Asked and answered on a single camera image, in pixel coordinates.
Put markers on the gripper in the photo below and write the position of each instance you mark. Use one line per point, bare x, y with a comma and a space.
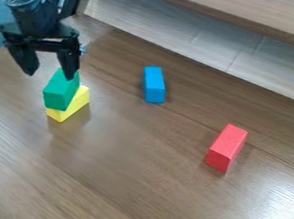
35, 22

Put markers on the green rectangular block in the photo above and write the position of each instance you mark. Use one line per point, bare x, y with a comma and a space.
59, 90

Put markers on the yellow rectangular block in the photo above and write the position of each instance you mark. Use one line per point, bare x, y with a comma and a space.
71, 107

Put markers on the blue rectangular block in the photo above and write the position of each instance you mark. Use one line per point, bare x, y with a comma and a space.
153, 83

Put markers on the red rectangular block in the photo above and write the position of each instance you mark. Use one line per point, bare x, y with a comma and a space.
226, 147

